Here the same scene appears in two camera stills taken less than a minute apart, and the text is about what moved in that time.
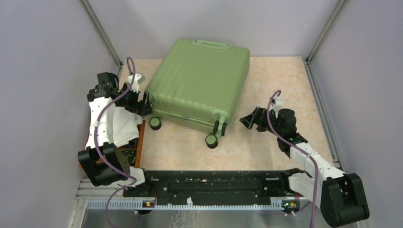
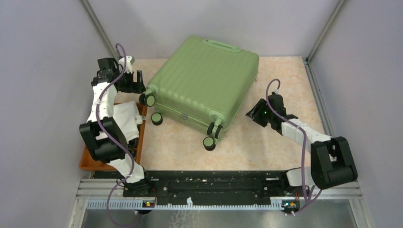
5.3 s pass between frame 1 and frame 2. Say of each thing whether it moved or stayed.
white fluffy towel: stayed
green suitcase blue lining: moved
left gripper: moved
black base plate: stayed
